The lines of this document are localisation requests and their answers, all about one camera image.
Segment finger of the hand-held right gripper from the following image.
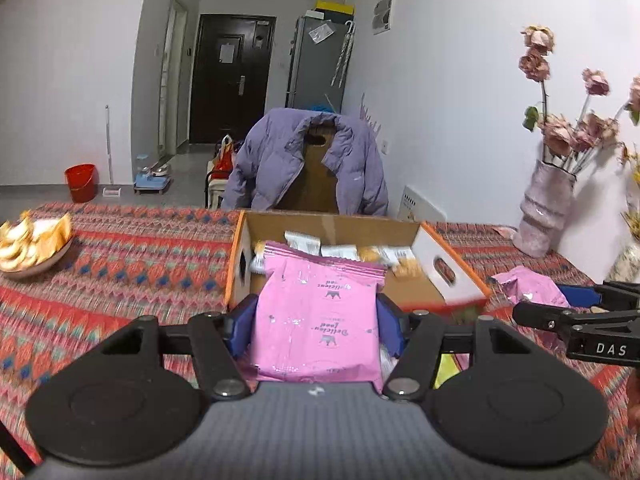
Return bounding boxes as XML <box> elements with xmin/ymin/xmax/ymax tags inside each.
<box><xmin>512</xmin><ymin>300</ymin><xmax>640</xmax><ymax>333</ymax></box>
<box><xmin>557</xmin><ymin>281</ymin><xmax>640</xmax><ymax>310</ymax></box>

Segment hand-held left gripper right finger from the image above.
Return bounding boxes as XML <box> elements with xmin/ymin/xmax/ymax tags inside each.
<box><xmin>376</xmin><ymin>292</ymin><xmax>543</xmax><ymax>402</ymax></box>

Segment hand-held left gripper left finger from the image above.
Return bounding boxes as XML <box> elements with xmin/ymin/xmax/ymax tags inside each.
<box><xmin>95</xmin><ymin>294</ymin><xmax>258</xmax><ymax>401</ymax></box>

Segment pink snack packet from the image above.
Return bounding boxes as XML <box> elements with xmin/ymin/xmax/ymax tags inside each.
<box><xmin>248</xmin><ymin>241</ymin><xmax>388</xmax><ymax>393</ymax></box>
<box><xmin>491</xmin><ymin>266</ymin><xmax>572</xmax><ymax>311</ymax></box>

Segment green snack packet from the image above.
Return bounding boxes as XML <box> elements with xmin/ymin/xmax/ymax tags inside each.
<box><xmin>434</xmin><ymin>352</ymin><xmax>461</xmax><ymax>390</ymax></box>

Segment red cardboard box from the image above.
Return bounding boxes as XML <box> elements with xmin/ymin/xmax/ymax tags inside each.
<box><xmin>225</xmin><ymin>209</ymin><xmax>493</xmax><ymax>321</ymax></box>

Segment pile of white snack packets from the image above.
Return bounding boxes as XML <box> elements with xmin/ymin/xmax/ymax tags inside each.
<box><xmin>249</xmin><ymin>230</ymin><xmax>418</xmax><ymax>278</ymax></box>

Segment white floral vase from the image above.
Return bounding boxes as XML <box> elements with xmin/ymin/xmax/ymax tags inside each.
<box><xmin>606</xmin><ymin>242</ymin><xmax>640</xmax><ymax>283</ymax></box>

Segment yellow flower branches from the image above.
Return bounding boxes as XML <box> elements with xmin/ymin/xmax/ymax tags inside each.
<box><xmin>620</xmin><ymin>145</ymin><xmax>640</xmax><ymax>241</ymax></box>

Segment pink ribbed vase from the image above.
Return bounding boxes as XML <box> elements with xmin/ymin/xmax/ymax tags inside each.
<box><xmin>512</xmin><ymin>159</ymin><xmax>577</xmax><ymax>259</ymax></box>

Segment red patterned tablecloth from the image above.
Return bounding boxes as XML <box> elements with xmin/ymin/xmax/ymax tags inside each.
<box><xmin>0</xmin><ymin>201</ymin><xmax>640</xmax><ymax>466</ymax></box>

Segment white plastic stool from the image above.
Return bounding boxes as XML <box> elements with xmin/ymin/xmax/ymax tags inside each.
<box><xmin>206</xmin><ymin>160</ymin><xmax>236</xmax><ymax>211</ymax></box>

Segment wooden chair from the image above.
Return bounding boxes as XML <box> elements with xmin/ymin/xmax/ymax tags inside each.
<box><xmin>277</xmin><ymin>125</ymin><xmax>337</xmax><ymax>215</ymax></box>

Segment red bag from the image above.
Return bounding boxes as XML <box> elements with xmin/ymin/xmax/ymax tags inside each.
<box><xmin>214</xmin><ymin>135</ymin><xmax>236</xmax><ymax>173</ymax></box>

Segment purple puffer jacket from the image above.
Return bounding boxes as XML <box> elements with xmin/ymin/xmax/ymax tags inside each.
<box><xmin>220</xmin><ymin>107</ymin><xmax>390</xmax><ymax>217</ymax></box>

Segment dried pink roses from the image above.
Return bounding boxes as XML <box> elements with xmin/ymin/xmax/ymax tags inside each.
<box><xmin>519</xmin><ymin>24</ymin><xmax>640</xmax><ymax>173</ymax></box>

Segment blue pet feeder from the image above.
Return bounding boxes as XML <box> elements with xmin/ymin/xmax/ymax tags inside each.
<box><xmin>132</xmin><ymin>154</ymin><xmax>173</xmax><ymax>195</ymax></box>

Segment bowl of chips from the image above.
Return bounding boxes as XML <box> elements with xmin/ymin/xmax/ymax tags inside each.
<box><xmin>0</xmin><ymin>212</ymin><xmax>75</xmax><ymax>281</ymax></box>

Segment red plastic bucket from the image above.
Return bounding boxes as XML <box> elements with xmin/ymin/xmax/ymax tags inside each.
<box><xmin>64</xmin><ymin>163</ymin><xmax>97</xmax><ymax>204</ymax></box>

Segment white mop pole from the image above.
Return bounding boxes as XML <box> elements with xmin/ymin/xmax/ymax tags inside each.
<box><xmin>104</xmin><ymin>105</ymin><xmax>115</xmax><ymax>186</ymax></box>

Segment dark entrance door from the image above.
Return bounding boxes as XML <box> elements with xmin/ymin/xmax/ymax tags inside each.
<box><xmin>189</xmin><ymin>13</ymin><xmax>277</xmax><ymax>145</ymax></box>

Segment white glass door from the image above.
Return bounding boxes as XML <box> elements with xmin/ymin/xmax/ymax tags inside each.
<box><xmin>159</xmin><ymin>0</ymin><xmax>188</xmax><ymax>156</ymax></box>

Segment grey refrigerator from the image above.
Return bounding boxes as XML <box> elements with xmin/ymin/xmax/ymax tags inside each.
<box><xmin>285</xmin><ymin>15</ymin><xmax>355</xmax><ymax>111</ymax></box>

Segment white umbrella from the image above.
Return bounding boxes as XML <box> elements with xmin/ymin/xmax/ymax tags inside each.
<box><xmin>331</xmin><ymin>21</ymin><xmax>356</xmax><ymax>88</ymax></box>

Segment wall poster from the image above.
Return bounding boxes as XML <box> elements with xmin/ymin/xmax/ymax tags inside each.
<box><xmin>372</xmin><ymin>0</ymin><xmax>397</xmax><ymax>36</ymax></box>

